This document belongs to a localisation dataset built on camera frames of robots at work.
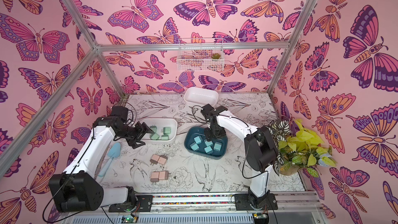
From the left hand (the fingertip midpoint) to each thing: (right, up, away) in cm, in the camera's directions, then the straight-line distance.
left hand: (152, 134), depth 80 cm
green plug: (-5, +1, +19) cm, 20 cm away
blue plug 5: (+35, -9, +11) cm, 38 cm away
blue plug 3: (+30, -7, +10) cm, 32 cm away
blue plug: (+24, -5, +13) cm, 27 cm away
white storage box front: (-2, +3, +23) cm, 23 cm away
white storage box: (+24, +23, +40) cm, 52 cm away
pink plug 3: (+1, -22, 0) cm, 23 cm away
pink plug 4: (+6, -22, +1) cm, 23 cm away
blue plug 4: (+30, -11, +10) cm, 33 cm away
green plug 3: (-3, -4, +15) cm, 15 cm away
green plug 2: (+4, -1, +18) cm, 18 cm away
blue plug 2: (+21, -9, +10) cm, 25 cm away
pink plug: (-1, -15, +6) cm, 16 cm away
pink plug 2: (+4, -16, +5) cm, 17 cm away
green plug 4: (+3, -5, +15) cm, 16 cm away
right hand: (+32, -3, +8) cm, 34 cm away
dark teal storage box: (+20, -1, +15) cm, 25 cm away
